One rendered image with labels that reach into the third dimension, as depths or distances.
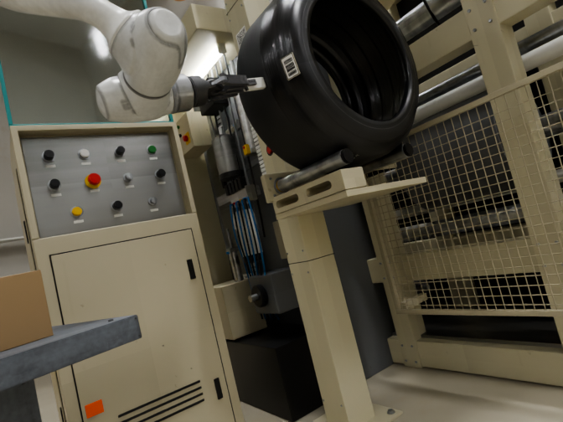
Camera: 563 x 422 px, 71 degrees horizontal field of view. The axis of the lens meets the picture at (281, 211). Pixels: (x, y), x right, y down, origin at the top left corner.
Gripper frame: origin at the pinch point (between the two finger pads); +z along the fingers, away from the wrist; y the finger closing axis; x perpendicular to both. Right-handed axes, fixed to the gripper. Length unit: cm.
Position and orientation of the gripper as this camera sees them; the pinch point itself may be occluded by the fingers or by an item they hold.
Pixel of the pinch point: (253, 84)
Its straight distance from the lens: 115.2
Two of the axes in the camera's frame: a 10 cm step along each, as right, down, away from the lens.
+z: 7.6, -2.8, 5.8
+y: -5.5, 2.0, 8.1
